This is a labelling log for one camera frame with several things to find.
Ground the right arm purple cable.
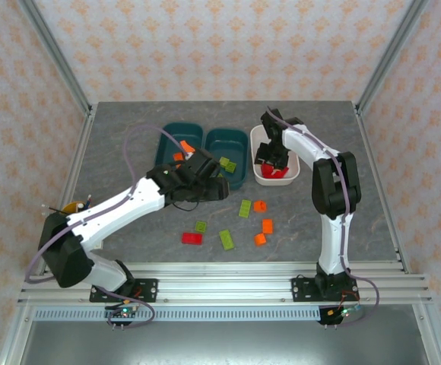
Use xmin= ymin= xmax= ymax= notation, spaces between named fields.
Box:
xmin=265 ymin=106 xmax=380 ymax=329

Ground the aluminium table side rail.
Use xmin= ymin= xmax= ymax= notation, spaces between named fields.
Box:
xmin=354 ymin=106 xmax=441 ymax=365
xmin=0 ymin=109 xmax=98 ymax=365

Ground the yellow pen cup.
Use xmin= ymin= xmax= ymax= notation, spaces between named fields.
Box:
xmin=62 ymin=200 xmax=87 ymax=214

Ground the controller board with green light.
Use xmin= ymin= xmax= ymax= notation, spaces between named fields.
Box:
xmin=319 ymin=303 xmax=363 ymax=328
xmin=104 ymin=303 xmax=141 ymax=329

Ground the aluminium frame post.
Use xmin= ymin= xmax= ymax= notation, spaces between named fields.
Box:
xmin=17 ymin=0 xmax=94 ymax=117
xmin=354 ymin=0 xmax=430 ymax=115

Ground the white plastic container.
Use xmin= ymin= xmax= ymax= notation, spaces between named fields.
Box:
xmin=249 ymin=124 xmax=301 ymax=186

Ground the teal plastic container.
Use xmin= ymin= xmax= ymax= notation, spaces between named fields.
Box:
xmin=155 ymin=121 xmax=205 ymax=170
xmin=204 ymin=128 xmax=250 ymax=190

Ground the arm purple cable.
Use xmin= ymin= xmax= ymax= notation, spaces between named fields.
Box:
xmin=24 ymin=124 xmax=191 ymax=330
xmin=265 ymin=106 xmax=380 ymax=329

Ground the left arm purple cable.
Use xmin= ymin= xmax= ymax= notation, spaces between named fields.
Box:
xmin=24 ymin=124 xmax=191 ymax=330

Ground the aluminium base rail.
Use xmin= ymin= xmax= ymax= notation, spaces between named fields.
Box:
xmin=17 ymin=261 xmax=433 ymax=307

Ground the grey metal panel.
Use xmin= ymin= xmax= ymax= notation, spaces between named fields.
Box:
xmin=18 ymin=321 xmax=433 ymax=365

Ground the grey slotted cable duct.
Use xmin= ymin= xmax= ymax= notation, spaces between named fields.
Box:
xmin=33 ymin=306 xmax=322 ymax=322

